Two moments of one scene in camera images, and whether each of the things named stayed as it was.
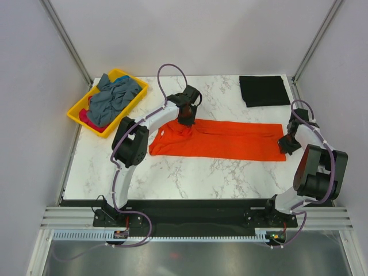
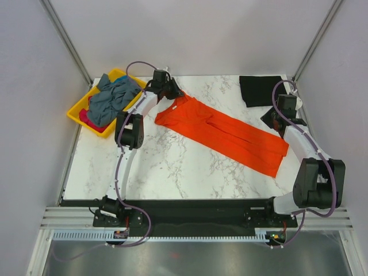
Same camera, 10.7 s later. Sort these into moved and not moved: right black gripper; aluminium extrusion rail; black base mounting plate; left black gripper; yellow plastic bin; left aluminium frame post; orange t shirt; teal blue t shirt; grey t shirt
Moved: left black gripper; right black gripper; orange t shirt
Not moved: teal blue t shirt; black base mounting plate; left aluminium frame post; yellow plastic bin; aluminium extrusion rail; grey t shirt
